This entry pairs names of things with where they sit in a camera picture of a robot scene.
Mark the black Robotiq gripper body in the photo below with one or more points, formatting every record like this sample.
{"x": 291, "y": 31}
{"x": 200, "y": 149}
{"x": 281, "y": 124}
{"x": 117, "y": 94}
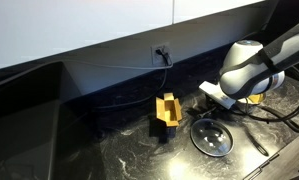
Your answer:
{"x": 211, "y": 102}

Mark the round glass pot lid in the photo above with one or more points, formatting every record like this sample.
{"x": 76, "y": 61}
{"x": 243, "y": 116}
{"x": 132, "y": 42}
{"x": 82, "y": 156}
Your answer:
{"x": 211, "y": 137}

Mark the blue Barilla pasta box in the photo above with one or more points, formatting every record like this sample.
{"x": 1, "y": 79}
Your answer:
{"x": 169, "y": 110}

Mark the glossy black box appliance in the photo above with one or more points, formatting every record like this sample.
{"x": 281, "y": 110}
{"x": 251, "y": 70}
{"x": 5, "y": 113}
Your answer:
{"x": 22, "y": 133}

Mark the white wall power outlet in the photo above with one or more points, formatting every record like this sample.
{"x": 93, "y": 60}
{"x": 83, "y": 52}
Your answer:
{"x": 154, "y": 60}

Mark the white wall cabinet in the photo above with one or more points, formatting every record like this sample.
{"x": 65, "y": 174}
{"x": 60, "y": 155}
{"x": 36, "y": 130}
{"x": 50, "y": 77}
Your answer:
{"x": 72, "y": 26}

